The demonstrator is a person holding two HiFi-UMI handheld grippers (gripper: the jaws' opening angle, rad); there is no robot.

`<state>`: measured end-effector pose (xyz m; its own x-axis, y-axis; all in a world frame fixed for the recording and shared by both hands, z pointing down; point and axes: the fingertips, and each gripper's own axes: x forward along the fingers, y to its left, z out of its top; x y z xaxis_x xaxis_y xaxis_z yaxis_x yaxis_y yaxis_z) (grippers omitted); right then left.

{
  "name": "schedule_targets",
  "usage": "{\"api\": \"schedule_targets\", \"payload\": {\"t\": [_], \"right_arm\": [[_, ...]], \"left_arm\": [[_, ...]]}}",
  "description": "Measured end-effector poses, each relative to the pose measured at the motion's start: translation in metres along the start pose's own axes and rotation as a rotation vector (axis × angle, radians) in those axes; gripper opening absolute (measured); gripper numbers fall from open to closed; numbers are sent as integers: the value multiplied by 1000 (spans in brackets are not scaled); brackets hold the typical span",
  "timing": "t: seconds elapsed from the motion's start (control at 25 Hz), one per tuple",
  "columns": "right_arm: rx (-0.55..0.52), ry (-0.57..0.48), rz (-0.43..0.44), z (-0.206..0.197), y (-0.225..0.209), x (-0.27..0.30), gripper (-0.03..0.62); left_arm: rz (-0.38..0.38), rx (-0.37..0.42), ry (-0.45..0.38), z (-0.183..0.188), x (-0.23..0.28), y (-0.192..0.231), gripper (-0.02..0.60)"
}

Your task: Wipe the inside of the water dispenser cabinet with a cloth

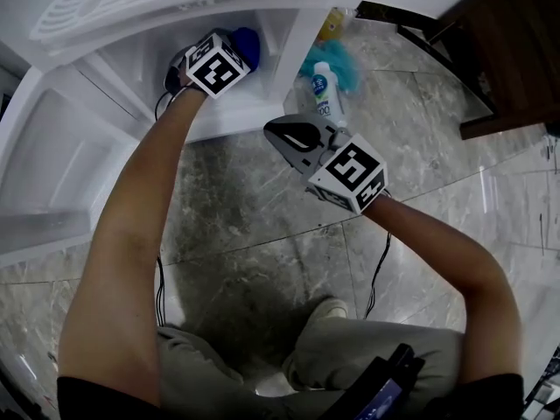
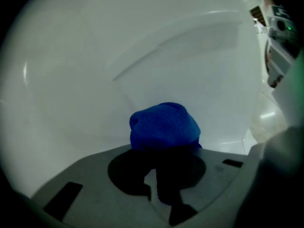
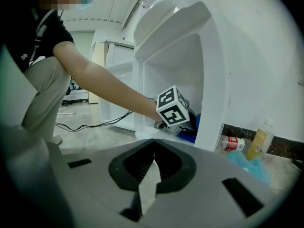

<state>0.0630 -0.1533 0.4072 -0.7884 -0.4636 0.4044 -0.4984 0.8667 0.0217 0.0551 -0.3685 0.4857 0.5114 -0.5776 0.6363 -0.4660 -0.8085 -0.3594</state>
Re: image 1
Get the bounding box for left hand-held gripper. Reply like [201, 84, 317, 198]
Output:
[164, 31, 254, 100]

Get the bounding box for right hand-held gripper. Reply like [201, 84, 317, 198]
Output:
[263, 114, 389, 215]

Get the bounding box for blue cloth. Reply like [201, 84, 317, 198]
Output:
[230, 26, 263, 73]

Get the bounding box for person's left forearm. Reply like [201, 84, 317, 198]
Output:
[57, 86, 209, 406]

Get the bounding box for person's right forearm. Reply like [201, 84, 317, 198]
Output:
[365, 192, 524, 387]

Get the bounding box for white bottle with blue label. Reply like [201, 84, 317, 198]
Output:
[310, 60, 350, 130]

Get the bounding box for teal fluffy duster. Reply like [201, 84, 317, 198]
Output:
[298, 39, 364, 95]

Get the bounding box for yellow plastic bottle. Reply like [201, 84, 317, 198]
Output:
[315, 6, 354, 44]

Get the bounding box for white shoe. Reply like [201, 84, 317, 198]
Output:
[308, 297, 350, 321]

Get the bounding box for dark brown wooden table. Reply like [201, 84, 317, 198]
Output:
[356, 0, 560, 142]

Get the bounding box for beige grey trousers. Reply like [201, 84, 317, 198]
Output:
[156, 317, 465, 420]

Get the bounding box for black device with screen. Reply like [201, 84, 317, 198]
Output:
[349, 342, 426, 420]

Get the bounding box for black shirt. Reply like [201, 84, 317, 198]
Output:
[56, 373, 526, 420]

